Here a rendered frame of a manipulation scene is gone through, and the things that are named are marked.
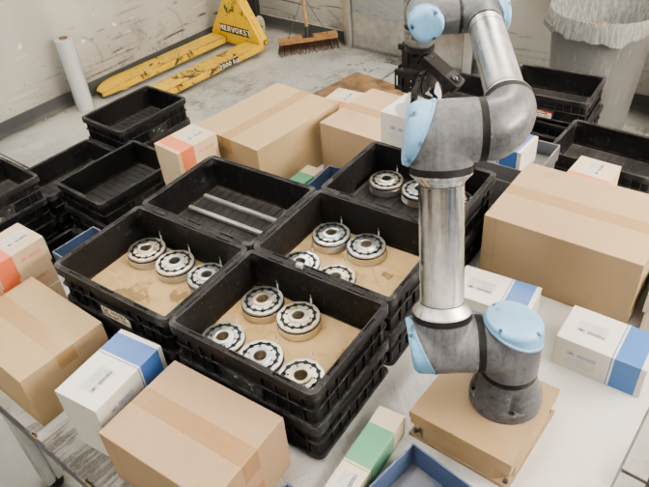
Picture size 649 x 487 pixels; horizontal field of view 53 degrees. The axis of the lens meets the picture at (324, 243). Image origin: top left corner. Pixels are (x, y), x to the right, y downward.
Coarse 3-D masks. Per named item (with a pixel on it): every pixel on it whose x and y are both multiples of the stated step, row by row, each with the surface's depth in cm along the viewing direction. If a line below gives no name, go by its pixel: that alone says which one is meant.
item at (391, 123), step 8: (392, 104) 171; (384, 112) 168; (392, 112) 168; (384, 120) 169; (392, 120) 168; (400, 120) 166; (384, 128) 171; (392, 128) 169; (400, 128) 167; (384, 136) 172; (392, 136) 170; (400, 136) 169; (392, 144) 172; (400, 144) 170
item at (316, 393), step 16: (240, 256) 159; (256, 256) 160; (224, 272) 155; (304, 272) 153; (208, 288) 151; (336, 288) 149; (352, 288) 148; (192, 304) 147; (384, 304) 143; (176, 320) 144; (192, 336) 139; (368, 336) 138; (224, 352) 135; (352, 352) 133; (256, 368) 131; (336, 368) 129; (272, 384) 130; (288, 384) 127; (320, 384) 127; (304, 400) 127
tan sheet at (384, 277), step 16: (320, 224) 184; (304, 240) 179; (320, 256) 173; (336, 256) 173; (400, 256) 171; (416, 256) 170; (368, 272) 166; (384, 272) 166; (400, 272) 166; (368, 288) 162; (384, 288) 162
